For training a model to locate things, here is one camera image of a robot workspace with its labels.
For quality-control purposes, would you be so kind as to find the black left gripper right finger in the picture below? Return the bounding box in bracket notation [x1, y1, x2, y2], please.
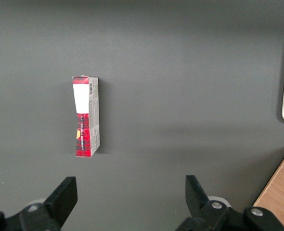
[175, 175, 284, 231]

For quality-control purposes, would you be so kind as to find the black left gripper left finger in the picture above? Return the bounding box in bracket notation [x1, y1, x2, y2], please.
[0, 176, 78, 231]

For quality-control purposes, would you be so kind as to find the red plaid cardboard box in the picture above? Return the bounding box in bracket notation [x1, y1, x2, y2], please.
[72, 75, 101, 159]

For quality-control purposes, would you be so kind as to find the wooden drawer cabinet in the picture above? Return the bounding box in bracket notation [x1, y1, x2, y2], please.
[252, 144, 284, 231]

